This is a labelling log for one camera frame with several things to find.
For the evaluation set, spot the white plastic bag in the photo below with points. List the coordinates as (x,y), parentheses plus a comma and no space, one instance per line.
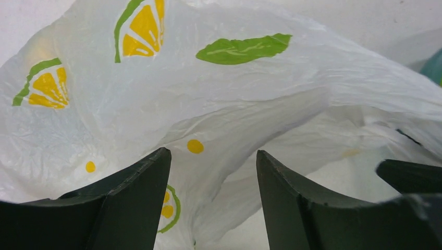
(109,82)

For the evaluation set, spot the teal plastic tray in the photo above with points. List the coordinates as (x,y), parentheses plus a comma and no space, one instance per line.
(432,68)

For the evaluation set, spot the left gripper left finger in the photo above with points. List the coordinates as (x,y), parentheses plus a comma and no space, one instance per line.
(121,211)

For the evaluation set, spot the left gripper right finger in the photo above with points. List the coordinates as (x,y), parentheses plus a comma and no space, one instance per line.
(302,214)

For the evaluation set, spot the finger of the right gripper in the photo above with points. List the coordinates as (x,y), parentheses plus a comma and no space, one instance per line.
(408,177)

